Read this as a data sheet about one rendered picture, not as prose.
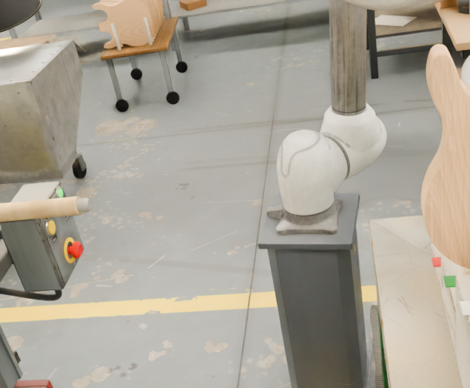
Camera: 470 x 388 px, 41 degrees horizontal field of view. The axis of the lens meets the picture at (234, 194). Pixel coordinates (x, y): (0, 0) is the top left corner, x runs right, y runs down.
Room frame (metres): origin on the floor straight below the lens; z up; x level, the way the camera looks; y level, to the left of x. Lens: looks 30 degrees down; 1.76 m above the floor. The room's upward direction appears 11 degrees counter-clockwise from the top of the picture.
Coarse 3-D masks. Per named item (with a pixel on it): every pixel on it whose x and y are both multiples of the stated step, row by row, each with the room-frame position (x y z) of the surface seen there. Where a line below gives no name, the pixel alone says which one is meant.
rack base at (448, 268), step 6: (444, 258) 0.91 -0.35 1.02; (444, 264) 0.90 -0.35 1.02; (450, 264) 0.89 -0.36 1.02; (456, 264) 0.89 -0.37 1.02; (444, 270) 0.88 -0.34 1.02; (450, 270) 0.88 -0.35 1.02; (456, 270) 0.87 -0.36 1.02; (444, 282) 0.89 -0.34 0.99; (444, 288) 0.89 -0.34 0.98; (450, 288) 0.83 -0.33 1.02; (444, 294) 0.89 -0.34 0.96; (450, 294) 0.82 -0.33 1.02; (444, 300) 0.89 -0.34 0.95; (450, 300) 0.82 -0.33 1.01; (444, 306) 0.89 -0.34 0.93; (450, 306) 0.82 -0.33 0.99; (450, 312) 0.82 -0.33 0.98; (450, 318) 0.82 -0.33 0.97; (450, 324) 0.82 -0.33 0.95; (450, 330) 0.82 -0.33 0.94
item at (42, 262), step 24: (24, 192) 1.31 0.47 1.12; (48, 192) 1.29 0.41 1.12; (72, 216) 1.33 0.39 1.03; (24, 240) 1.20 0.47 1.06; (48, 240) 1.20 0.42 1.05; (72, 240) 1.29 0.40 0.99; (24, 264) 1.20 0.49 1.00; (48, 264) 1.19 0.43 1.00; (72, 264) 1.25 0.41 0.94; (0, 288) 1.22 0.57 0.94; (24, 288) 1.21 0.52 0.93; (48, 288) 1.19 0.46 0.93
